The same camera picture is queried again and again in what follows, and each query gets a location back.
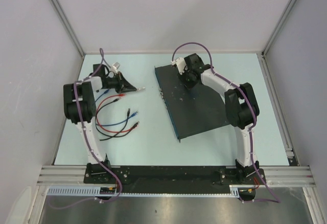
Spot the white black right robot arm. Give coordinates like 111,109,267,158
171,54,260,184

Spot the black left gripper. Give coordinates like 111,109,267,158
105,72,136,94

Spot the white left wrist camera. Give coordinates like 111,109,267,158
109,62,120,73

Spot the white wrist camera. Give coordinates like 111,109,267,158
171,57,188,75
109,62,120,73

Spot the aluminium front frame rail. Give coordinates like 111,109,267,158
37,165,316,187

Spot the blue ethernet cable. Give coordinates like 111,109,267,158
95,89,140,127

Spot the small clear connector plug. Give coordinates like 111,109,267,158
137,87,145,92

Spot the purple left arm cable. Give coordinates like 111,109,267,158
48,48,121,209

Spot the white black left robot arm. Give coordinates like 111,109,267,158
63,62,137,184

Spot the grey slotted cable duct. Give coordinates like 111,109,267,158
47,184,252,198

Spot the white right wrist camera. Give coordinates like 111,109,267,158
171,57,188,75

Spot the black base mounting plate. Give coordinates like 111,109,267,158
84,164,266,186

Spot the dark network switch box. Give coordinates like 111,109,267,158
154,65,230,141

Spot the red ethernet cable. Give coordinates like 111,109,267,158
96,94,136,133

